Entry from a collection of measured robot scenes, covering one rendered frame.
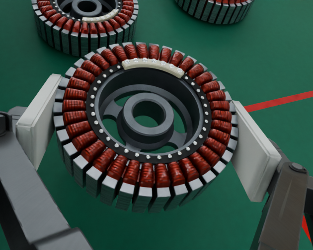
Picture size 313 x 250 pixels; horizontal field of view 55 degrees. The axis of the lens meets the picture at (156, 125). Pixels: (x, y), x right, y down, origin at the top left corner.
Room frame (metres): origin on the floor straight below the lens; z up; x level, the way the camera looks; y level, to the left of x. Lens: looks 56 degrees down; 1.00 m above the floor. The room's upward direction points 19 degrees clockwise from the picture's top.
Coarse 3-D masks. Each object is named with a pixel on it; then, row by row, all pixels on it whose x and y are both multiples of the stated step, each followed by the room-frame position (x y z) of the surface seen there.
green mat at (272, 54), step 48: (0, 0) 0.26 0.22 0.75; (144, 0) 0.34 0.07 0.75; (288, 0) 0.46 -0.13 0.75; (0, 48) 0.19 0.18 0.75; (48, 48) 0.21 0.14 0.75; (192, 48) 0.29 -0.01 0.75; (240, 48) 0.32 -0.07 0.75; (288, 48) 0.35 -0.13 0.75; (0, 96) 0.14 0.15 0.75; (240, 96) 0.24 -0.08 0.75; (48, 144) 0.11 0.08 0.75; (288, 144) 0.20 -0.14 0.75; (240, 192) 0.13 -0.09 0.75; (0, 240) 0.03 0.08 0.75; (96, 240) 0.05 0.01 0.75; (144, 240) 0.06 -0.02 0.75; (192, 240) 0.07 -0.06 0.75; (240, 240) 0.08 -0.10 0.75
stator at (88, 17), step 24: (48, 0) 0.24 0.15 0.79; (72, 0) 0.28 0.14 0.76; (96, 0) 0.28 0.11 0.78; (120, 0) 0.28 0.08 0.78; (48, 24) 0.21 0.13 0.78; (72, 24) 0.22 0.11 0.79; (96, 24) 0.23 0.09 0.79; (120, 24) 0.25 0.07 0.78; (72, 48) 0.21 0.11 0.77; (96, 48) 0.22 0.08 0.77
